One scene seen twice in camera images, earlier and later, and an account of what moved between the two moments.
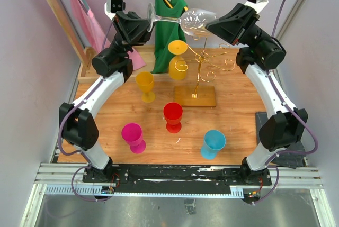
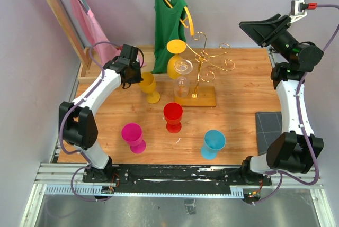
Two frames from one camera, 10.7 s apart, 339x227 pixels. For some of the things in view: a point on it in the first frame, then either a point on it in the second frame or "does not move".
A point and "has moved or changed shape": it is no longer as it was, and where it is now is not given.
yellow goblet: [177, 66] does not move
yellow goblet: [144, 81] has moved or changed shape
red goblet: [173, 112] does not move
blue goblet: [214, 140] does not move
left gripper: [132, 29] -> [139, 78]
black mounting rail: [141, 179] does not move
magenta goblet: [132, 134] does not move
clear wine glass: [193, 21] -> [181, 84]
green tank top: [168, 6] does not move
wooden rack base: [195, 96] does not move
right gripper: [234, 26] -> [265, 32]
